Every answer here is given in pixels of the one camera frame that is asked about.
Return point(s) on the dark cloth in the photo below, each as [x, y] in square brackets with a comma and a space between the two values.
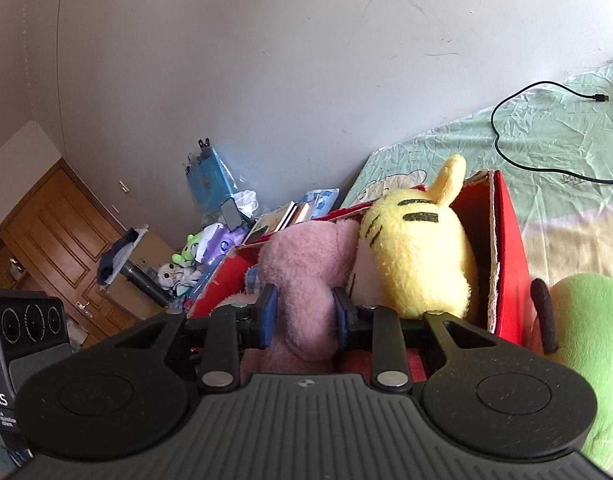
[119, 255]

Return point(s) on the red cardboard box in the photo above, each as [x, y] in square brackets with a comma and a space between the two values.
[514, 270]

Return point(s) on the yellow tiger plush toy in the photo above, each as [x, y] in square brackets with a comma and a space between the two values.
[416, 255]

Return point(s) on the small green frog toy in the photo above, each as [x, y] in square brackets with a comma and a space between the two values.
[186, 250]

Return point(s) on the pink rabbit plush toy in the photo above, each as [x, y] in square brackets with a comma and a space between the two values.
[306, 270]

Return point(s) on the green bean plush toy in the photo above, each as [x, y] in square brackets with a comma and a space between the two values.
[586, 320]

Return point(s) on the black phone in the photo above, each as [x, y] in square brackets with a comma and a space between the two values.
[231, 212]

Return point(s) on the small white doll toy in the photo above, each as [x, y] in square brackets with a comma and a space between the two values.
[170, 274]

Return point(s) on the blue plastic bag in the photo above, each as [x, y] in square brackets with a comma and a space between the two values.
[209, 180]

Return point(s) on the blue patterned packet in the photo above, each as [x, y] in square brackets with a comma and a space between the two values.
[321, 202]

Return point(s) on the small white wall fixture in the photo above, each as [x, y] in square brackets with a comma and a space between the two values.
[124, 186]

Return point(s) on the wooden door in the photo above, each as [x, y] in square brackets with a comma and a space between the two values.
[51, 225]

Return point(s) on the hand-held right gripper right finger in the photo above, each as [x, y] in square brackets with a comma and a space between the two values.
[344, 317]

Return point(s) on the black cylinder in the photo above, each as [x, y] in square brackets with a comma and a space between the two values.
[146, 282]

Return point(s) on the stack of books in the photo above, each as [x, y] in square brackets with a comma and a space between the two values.
[279, 217]

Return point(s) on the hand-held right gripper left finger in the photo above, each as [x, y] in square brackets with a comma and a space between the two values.
[268, 317]

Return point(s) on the white crumpled plastic bag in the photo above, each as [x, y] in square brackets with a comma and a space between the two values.
[247, 202]

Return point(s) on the purple wipes packet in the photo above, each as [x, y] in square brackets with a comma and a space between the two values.
[221, 242]

